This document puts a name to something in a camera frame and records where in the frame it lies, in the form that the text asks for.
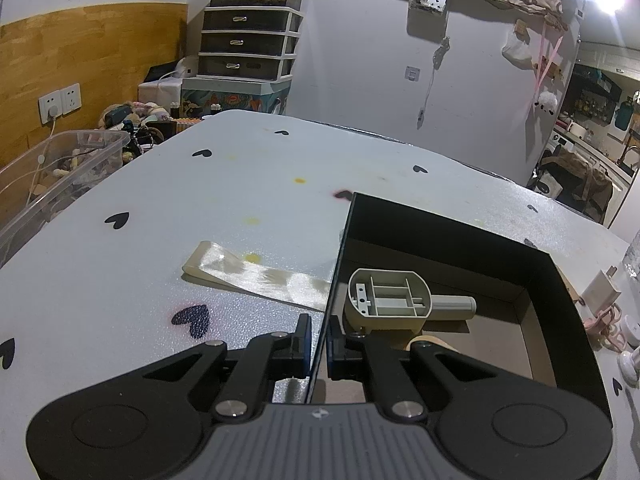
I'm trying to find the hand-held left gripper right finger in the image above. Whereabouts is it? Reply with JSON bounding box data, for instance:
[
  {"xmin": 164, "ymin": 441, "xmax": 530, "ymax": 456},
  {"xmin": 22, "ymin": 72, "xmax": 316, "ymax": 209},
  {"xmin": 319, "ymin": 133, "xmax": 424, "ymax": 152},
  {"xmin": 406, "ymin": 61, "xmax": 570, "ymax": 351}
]
[{"xmin": 326, "ymin": 315, "xmax": 502, "ymax": 421}]

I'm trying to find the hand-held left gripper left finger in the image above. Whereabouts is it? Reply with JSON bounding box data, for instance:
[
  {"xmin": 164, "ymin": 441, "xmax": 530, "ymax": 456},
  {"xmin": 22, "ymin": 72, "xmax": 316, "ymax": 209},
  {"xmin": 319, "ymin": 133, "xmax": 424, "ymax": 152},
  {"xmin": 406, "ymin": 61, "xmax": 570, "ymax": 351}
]
[{"xmin": 142, "ymin": 313, "xmax": 314, "ymax": 422}]

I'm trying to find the black cardboard box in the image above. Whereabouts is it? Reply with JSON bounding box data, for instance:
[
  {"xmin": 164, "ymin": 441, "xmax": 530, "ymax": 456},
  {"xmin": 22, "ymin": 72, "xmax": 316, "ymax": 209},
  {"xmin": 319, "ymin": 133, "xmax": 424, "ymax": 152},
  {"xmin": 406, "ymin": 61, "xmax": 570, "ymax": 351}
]
[{"xmin": 306, "ymin": 191, "xmax": 614, "ymax": 423}]

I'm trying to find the white charger plug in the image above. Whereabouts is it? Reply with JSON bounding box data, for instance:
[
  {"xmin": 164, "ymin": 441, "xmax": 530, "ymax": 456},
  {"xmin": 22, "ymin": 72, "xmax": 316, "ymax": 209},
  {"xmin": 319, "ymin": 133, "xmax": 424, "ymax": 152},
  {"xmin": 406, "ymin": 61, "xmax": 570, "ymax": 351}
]
[{"xmin": 582, "ymin": 269, "xmax": 623, "ymax": 313}]

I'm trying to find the pink eyelash curler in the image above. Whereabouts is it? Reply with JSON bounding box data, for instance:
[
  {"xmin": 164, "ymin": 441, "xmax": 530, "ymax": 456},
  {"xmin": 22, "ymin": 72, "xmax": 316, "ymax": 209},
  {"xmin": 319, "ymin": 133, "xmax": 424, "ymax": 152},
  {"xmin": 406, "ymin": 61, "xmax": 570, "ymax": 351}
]
[{"xmin": 584, "ymin": 305, "xmax": 627, "ymax": 352}]

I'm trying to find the white plastic knob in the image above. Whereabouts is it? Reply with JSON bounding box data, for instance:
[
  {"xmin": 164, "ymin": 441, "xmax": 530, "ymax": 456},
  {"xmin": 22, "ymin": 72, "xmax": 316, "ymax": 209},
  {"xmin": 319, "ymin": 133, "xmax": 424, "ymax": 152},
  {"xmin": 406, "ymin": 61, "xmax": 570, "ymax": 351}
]
[{"xmin": 617, "ymin": 350, "xmax": 640, "ymax": 387}]

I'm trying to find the grey plastic shell part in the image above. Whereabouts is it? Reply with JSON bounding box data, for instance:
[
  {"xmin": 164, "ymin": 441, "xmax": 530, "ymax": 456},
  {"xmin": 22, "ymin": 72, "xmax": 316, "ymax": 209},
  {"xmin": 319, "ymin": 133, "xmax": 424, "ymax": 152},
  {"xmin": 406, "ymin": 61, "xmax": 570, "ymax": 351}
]
[{"xmin": 343, "ymin": 268, "xmax": 478, "ymax": 336}]

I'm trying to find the cream satin ribbon strip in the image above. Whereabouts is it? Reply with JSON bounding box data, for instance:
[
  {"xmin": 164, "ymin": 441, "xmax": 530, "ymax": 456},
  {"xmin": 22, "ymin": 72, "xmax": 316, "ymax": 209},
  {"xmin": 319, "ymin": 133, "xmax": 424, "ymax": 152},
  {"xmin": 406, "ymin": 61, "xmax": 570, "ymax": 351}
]
[{"xmin": 180, "ymin": 240, "xmax": 334, "ymax": 314}]

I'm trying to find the tan tape roll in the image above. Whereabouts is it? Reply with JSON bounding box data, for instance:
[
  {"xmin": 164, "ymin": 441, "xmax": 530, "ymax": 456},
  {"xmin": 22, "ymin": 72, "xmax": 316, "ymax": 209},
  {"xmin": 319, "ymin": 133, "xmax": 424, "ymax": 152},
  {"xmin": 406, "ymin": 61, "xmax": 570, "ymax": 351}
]
[{"xmin": 406, "ymin": 335, "xmax": 458, "ymax": 356}]

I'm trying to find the painted patterned cabinet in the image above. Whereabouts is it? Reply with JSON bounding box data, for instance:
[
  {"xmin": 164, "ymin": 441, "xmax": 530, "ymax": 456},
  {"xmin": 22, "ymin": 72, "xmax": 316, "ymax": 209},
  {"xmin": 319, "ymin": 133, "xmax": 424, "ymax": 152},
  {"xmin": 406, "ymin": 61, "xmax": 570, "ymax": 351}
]
[{"xmin": 181, "ymin": 77, "xmax": 292, "ymax": 117}]

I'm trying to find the white panda print bag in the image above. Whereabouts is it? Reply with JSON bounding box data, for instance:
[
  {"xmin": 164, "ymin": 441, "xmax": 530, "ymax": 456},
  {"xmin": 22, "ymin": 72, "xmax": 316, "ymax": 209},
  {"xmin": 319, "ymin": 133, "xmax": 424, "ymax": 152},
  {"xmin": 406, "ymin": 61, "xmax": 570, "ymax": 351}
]
[{"xmin": 537, "ymin": 175, "xmax": 564, "ymax": 199}]

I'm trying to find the pile of plush toys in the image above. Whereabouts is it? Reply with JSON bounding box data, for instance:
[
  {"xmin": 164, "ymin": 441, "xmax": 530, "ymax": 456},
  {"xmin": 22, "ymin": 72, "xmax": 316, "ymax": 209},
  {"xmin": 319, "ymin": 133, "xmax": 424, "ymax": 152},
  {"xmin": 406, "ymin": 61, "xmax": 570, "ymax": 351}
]
[{"xmin": 97, "ymin": 102, "xmax": 177, "ymax": 162}]

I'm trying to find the white box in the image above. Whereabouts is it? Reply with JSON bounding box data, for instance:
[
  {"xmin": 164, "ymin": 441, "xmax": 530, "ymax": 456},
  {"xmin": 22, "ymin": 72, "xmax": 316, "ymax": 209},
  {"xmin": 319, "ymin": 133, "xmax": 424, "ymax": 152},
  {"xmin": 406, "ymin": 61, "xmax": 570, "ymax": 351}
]
[{"xmin": 138, "ymin": 80, "xmax": 184, "ymax": 119}]

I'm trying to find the clear plastic storage bin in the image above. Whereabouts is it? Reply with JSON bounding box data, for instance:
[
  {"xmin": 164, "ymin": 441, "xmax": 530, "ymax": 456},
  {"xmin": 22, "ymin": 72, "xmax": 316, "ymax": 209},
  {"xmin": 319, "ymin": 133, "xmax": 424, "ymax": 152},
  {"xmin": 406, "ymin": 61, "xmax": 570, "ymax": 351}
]
[{"xmin": 0, "ymin": 129, "xmax": 131, "ymax": 267}]

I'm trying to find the brown draped cloth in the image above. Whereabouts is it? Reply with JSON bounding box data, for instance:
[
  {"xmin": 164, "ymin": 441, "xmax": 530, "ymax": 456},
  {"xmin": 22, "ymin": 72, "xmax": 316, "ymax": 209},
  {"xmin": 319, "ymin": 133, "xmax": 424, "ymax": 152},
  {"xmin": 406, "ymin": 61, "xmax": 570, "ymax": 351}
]
[{"xmin": 539, "ymin": 147, "xmax": 614, "ymax": 224}]

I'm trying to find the white plastic drawer unit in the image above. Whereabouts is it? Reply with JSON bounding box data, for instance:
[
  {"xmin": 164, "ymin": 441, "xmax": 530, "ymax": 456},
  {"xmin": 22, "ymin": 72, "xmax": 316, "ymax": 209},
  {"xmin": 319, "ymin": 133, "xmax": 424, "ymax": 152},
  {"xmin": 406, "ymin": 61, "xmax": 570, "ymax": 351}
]
[{"xmin": 198, "ymin": 7, "xmax": 305, "ymax": 83}]

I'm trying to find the clear glass cup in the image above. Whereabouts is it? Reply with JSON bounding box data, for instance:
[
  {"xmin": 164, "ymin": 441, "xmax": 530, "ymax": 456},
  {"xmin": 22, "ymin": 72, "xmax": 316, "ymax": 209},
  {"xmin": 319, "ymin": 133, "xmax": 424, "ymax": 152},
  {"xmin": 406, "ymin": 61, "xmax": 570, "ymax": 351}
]
[{"xmin": 621, "ymin": 229, "xmax": 640, "ymax": 281}]

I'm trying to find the white plush toy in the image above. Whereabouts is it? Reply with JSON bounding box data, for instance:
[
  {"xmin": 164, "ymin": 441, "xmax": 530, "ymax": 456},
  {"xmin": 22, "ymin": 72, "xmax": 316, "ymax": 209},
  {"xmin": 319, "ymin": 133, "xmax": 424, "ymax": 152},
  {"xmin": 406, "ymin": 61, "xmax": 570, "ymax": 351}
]
[{"xmin": 532, "ymin": 90, "xmax": 560, "ymax": 117}]

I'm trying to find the hanging white bag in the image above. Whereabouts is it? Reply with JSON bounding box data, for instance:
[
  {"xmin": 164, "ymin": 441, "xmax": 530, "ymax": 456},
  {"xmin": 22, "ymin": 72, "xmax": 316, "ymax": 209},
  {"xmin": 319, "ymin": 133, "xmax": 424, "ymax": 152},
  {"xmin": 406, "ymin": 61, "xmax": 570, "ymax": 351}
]
[{"xmin": 501, "ymin": 29, "xmax": 534, "ymax": 69}]

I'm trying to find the pink hanging ribbon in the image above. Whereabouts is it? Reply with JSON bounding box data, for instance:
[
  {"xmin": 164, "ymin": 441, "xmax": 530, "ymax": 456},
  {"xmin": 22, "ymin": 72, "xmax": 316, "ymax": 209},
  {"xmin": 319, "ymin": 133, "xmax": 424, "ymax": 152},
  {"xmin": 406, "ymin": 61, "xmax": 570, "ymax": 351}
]
[{"xmin": 532, "ymin": 29, "xmax": 564, "ymax": 107}]

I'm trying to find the teal hanging bag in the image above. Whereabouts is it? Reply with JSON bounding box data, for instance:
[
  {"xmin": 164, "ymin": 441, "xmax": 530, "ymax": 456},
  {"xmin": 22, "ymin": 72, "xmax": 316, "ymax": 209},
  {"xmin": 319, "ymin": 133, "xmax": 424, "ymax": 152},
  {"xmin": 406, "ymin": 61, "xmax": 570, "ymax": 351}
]
[{"xmin": 614, "ymin": 99, "xmax": 634, "ymax": 131}]

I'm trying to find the hanging grey cable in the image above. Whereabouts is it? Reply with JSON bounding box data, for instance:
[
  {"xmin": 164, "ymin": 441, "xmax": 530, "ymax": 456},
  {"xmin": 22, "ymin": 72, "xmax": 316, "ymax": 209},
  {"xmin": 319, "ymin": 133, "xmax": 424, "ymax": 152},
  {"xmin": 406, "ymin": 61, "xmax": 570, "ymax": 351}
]
[{"xmin": 416, "ymin": 37, "xmax": 451, "ymax": 129}]

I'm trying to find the white power cable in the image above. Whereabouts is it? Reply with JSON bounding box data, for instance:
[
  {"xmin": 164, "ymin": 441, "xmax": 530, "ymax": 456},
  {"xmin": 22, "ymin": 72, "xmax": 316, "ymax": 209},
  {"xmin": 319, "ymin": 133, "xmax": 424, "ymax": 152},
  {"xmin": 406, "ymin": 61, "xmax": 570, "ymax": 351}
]
[{"xmin": 0, "ymin": 107, "xmax": 63, "ymax": 206}]

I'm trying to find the white wall outlet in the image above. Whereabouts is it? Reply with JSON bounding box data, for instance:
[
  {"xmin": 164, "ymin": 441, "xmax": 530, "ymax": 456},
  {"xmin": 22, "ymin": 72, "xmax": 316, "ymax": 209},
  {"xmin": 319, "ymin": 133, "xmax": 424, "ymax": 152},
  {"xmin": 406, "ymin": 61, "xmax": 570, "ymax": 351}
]
[
  {"xmin": 59, "ymin": 82, "xmax": 82, "ymax": 112},
  {"xmin": 39, "ymin": 91, "xmax": 62, "ymax": 125}
]

